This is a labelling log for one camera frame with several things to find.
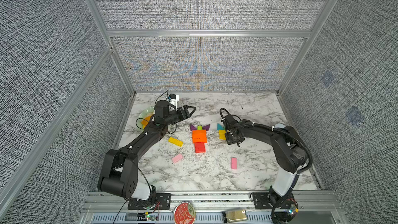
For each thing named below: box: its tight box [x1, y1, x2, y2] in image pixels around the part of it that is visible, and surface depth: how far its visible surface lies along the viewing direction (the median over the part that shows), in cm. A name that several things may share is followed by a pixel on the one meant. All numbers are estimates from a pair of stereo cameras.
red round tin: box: [174, 201, 196, 224], surface depth 69 cm
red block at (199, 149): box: [194, 145, 206, 153], surface depth 92 cm
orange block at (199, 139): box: [192, 136, 208, 144], surface depth 96 cm
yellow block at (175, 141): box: [168, 136, 184, 148], surface depth 95 cm
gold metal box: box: [224, 208, 248, 223], surface depth 68 cm
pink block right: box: [230, 157, 238, 170], surface depth 88 cm
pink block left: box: [171, 153, 183, 164], surface depth 89 cm
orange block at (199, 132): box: [191, 129, 207, 135], surface depth 100 cm
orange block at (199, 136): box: [191, 133, 208, 139], surface depth 97 cm
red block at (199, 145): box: [194, 142, 206, 150], surface depth 93 cm
